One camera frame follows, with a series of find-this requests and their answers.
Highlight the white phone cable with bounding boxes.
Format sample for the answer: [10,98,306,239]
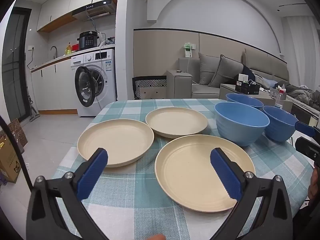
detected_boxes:
[186,57,198,84]

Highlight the brown patterned board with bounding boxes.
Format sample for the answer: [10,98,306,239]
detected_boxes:
[7,118,28,148]

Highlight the white kitchen counter cabinets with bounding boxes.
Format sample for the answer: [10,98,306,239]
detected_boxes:
[30,55,78,115]

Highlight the grey clothing pile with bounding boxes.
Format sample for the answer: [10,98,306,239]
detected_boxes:
[285,82,320,105]

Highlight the black box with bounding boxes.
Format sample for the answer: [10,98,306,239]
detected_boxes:
[235,80,260,95]

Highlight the patterned black white cushion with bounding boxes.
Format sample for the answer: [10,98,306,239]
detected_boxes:
[132,76,167,100]

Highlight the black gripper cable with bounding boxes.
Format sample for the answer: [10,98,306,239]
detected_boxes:
[0,117,32,198]

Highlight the stick vacuum cleaner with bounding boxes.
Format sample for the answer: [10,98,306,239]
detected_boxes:
[27,95,40,122]

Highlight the beige side cabinet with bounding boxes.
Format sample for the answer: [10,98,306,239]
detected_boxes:
[219,83,293,115]

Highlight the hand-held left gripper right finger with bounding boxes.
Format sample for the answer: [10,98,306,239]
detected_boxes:
[210,148,293,240]

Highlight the cardboard box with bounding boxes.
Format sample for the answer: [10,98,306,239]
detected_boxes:
[0,132,22,183]

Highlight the plastic water bottle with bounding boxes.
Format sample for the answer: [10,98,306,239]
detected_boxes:
[275,89,287,109]

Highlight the white wall phone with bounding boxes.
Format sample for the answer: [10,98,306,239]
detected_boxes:
[182,42,196,58]

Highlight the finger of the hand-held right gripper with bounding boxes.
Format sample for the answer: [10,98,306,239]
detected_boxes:
[295,121,317,138]
[295,136,320,167]

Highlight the tissue box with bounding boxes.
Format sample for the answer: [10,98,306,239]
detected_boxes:
[270,86,287,98]

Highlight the dark glass door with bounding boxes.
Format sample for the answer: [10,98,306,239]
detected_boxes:
[2,7,32,123]

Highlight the black socket cable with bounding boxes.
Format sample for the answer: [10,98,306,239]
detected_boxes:
[25,50,38,69]

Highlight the beige round plate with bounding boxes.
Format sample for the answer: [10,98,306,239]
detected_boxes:
[145,107,208,139]
[154,135,256,213]
[77,119,155,168]

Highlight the black pressure cooker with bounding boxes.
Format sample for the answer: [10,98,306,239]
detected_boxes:
[77,31,100,51]

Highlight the teal checkered tablecloth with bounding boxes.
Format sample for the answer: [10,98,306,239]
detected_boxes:
[51,99,315,240]

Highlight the person's right forearm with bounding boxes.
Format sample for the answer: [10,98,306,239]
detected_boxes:
[308,167,320,202]

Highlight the white washing machine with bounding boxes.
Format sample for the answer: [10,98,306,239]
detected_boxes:
[71,49,118,117]

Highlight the blue bowl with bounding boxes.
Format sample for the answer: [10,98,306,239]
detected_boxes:
[226,93,264,110]
[214,102,270,147]
[262,106,299,142]

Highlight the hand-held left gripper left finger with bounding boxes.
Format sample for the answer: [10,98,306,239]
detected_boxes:
[26,148,108,240]

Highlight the white upper cabinets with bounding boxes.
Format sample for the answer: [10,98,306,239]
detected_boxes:
[37,0,130,33]

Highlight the grey sofa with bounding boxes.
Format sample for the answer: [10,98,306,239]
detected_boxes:
[166,47,320,130]

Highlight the range hood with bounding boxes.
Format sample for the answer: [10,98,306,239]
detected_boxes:
[72,0,118,20]

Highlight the dark clothing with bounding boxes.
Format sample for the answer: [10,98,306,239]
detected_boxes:
[241,65,257,80]

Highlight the beige seat cushion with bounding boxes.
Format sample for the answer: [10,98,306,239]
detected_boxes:
[140,87,167,100]

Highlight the grey sofa cushion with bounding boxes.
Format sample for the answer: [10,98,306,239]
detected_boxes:
[199,52,222,85]
[209,54,244,88]

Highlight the white box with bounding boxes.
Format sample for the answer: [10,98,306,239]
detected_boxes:
[237,73,255,83]

